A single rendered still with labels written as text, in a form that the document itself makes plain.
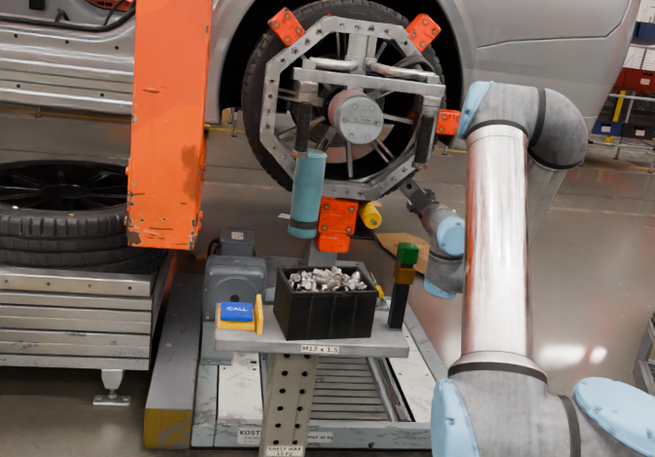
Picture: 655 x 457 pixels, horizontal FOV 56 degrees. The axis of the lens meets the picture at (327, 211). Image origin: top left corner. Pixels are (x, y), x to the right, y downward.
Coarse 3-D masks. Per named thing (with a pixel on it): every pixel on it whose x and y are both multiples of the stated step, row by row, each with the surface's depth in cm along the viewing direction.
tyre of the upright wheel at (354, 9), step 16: (320, 0) 202; (336, 0) 186; (352, 0) 187; (304, 16) 185; (320, 16) 186; (336, 16) 186; (352, 16) 187; (368, 16) 188; (384, 16) 189; (400, 16) 190; (272, 32) 186; (256, 48) 196; (272, 48) 187; (432, 48) 195; (256, 64) 188; (432, 64) 195; (256, 80) 189; (256, 96) 191; (256, 112) 192; (256, 128) 194; (256, 144) 195; (272, 160) 198; (272, 176) 200; (288, 176) 200
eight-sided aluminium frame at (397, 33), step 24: (336, 24) 179; (360, 24) 180; (384, 24) 181; (288, 48) 179; (408, 48) 184; (264, 72) 186; (264, 96) 183; (264, 120) 185; (264, 144) 187; (432, 144) 195; (288, 168) 191; (408, 168) 196; (336, 192) 196; (360, 192) 201; (384, 192) 198
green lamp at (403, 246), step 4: (400, 244) 139; (404, 244) 139; (408, 244) 140; (412, 244) 140; (400, 248) 139; (404, 248) 137; (408, 248) 137; (412, 248) 137; (416, 248) 138; (400, 252) 139; (404, 252) 137; (408, 252) 137; (412, 252) 138; (416, 252) 138; (400, 256) 138; (404, 256) 138; (408, 256) 138; (412, 256) 138; (416, 256) 138; (400, 260) 138; (404, 260) 138; (408, 260) 138; (412, 260) 138; (416, 260) 138
